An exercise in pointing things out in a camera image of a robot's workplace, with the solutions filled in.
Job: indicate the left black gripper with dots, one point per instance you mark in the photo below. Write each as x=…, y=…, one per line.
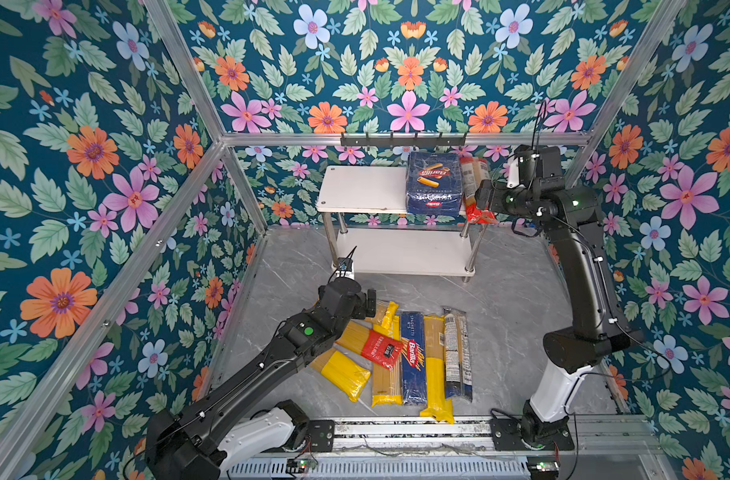
x=364, y=308

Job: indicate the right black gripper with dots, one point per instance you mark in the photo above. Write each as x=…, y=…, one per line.
x=498, y=190

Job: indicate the red-edged spaghetti bag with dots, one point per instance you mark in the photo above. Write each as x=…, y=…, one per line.
x=474, y=171

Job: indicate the red spaghetti bag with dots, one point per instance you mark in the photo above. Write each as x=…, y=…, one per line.
x=371, y=345

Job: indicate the blue Barilla pasta bag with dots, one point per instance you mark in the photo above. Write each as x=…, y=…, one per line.
x=434, y=184

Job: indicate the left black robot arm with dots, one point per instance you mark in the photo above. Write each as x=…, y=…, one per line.
x=205, y=439

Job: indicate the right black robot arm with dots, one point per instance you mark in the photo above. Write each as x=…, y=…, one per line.
x=571, y=219

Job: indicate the white two-tier shelf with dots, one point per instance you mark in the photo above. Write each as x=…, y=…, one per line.
x=376, y=190

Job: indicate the yellow spaghetti bag top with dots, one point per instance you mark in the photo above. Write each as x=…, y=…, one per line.
x=384, y=315

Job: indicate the blue Barilla spaghetti box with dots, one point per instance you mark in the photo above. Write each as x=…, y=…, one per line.
x=413, y=369

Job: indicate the yellow spaghetti bag upright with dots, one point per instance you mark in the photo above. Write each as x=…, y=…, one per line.
x=386, y=383

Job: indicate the clear spaghetti bag label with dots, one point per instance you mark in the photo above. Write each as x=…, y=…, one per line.
x=457, y=355

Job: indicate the yellow spaghetti bag long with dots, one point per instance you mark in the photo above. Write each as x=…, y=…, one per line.
x=438, y=406

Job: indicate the metal hook rail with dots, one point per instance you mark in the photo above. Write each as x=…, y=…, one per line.
x=389, y=140

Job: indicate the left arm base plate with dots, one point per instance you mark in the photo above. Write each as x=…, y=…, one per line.
x=315, y=436

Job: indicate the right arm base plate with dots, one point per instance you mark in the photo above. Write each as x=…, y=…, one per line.
x=506, y=435

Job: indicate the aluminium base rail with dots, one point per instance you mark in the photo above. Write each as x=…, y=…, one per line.
x=607, y=447

